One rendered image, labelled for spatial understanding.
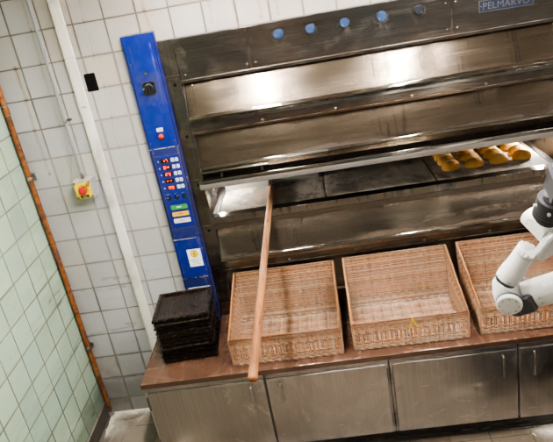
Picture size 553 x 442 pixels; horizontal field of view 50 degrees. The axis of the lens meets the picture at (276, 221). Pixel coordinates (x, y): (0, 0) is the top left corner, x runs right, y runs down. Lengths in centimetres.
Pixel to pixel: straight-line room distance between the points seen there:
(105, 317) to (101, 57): 146
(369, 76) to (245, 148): 70
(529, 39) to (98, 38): 201
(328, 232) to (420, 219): 48
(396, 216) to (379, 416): 102
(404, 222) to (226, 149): 100
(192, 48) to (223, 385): 163
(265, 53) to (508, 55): 114
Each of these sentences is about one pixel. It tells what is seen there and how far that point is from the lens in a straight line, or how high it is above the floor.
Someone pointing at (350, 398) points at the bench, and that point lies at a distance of 308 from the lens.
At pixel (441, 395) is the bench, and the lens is 314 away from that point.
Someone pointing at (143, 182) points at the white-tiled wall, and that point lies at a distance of 317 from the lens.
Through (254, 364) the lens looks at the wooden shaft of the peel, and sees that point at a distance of 194.
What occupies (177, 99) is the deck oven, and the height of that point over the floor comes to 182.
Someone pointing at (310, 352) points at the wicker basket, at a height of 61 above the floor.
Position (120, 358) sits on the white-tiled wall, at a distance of 373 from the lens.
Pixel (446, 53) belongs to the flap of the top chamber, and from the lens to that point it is 303.
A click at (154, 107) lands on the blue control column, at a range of 301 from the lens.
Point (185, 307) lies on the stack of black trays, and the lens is 312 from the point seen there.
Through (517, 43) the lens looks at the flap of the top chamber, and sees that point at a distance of 311.
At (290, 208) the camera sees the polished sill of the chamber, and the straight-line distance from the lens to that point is 313.
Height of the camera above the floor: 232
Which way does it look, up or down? 23 degrees down
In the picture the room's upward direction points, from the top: 10 degrees counter-clockwise
